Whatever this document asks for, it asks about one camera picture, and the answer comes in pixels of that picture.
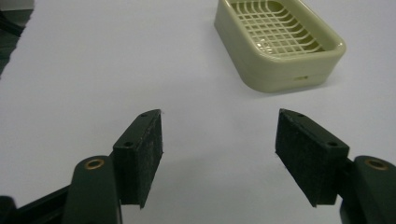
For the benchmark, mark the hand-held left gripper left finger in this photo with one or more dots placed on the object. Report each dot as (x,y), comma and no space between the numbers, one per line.
(140,158)

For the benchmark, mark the dark curtain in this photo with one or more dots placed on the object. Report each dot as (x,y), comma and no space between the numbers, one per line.
(11,34)

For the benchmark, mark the pale green soap dish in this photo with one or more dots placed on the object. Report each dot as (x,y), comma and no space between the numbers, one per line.
(280,59)

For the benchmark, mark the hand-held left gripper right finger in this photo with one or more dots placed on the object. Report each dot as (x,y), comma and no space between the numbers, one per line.
(308,161)

